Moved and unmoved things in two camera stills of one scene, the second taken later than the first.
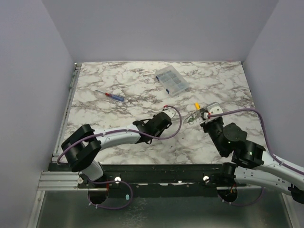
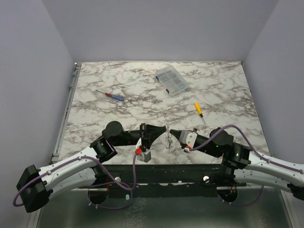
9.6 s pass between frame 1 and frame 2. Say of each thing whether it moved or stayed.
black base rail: stayed
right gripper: moved
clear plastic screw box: stayed
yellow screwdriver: stayed
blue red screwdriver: stayed
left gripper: moved
